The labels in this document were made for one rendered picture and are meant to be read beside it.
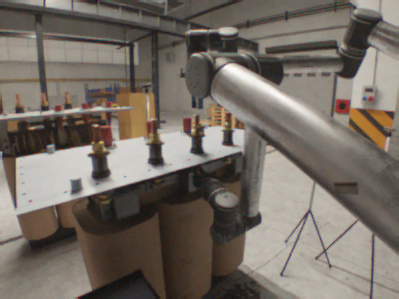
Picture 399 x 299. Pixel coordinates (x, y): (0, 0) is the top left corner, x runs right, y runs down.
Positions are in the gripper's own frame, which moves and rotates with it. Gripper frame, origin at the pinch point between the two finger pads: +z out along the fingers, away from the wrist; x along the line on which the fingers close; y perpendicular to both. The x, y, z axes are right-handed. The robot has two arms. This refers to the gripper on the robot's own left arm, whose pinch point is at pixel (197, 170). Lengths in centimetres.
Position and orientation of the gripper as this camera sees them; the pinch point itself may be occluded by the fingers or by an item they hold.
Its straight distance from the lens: 123.5
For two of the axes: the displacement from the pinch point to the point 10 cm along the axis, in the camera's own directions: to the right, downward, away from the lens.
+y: 0.8, -9.0, -4.3
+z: -3.9, -4.3, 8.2
